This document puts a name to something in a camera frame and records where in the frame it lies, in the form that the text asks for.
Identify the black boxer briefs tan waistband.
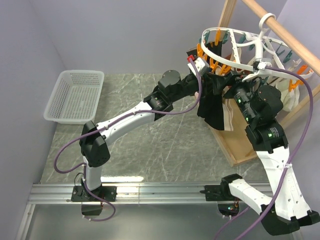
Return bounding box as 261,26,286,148
197,73,234,132

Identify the white round clip hanger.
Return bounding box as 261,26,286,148
199,13,299,81

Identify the aluminium mounting rail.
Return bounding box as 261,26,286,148
14,181,301,240

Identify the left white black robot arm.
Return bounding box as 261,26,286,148
79,70,205,201

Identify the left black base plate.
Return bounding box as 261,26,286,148
71,172,118,217

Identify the pale green hanging underwear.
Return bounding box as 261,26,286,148
273,79,304,112

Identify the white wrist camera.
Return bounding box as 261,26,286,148
252,60,272,72
187,55,211,76

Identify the white plastic basket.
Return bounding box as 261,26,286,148
43,70,105,125

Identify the wooden drying rack frame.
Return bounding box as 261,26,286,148
208,0,320,168

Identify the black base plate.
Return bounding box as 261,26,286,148
199,173,248,218
71,172,118,217

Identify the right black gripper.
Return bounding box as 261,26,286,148
209,70,261,124

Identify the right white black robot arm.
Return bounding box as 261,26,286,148
213,72,320,236

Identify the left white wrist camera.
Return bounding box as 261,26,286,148
187,55,211,76

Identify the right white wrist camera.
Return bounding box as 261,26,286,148
252,60,272,72

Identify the cream hanging underwear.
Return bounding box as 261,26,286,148
224,45,253,73

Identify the black hanging garment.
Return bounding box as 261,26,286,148
186,41,222,64

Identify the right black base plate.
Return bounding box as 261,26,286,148
199,173,248,218

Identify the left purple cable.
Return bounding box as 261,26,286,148
53,58,203,222

